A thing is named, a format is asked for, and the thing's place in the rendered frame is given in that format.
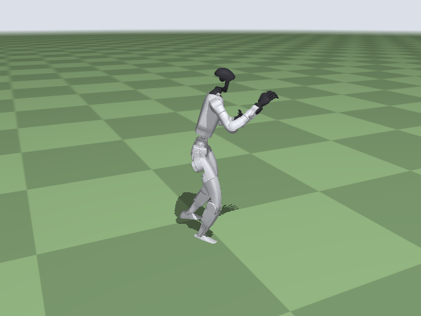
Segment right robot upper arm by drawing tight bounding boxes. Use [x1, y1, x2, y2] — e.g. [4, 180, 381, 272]
[209, 98, 238, 134]

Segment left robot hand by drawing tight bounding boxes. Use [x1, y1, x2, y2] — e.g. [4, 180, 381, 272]
[234, 110, 243, 120]

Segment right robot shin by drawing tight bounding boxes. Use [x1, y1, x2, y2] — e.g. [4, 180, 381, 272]
[197, 201, 222, 237]

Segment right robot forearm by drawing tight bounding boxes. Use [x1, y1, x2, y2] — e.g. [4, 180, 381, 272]
[228, 105, 259, 130]

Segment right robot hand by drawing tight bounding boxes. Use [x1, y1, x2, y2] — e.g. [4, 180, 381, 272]
[255, 91, 279, 115]

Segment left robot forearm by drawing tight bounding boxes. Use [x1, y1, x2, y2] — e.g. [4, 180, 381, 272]
[218, 117, 234, 126]

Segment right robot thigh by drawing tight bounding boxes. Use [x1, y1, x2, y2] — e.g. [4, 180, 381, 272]
[191, 153, 222, 212]

